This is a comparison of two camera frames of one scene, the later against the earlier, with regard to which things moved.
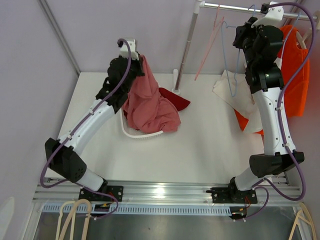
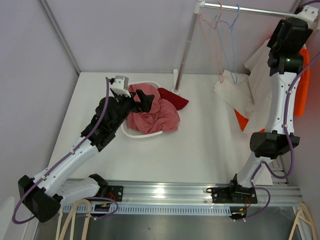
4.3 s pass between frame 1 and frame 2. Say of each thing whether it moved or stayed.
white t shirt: stayed
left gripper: moved
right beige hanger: stayed
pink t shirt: moved
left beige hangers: stayed
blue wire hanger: moved
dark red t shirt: stayed
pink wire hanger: moved
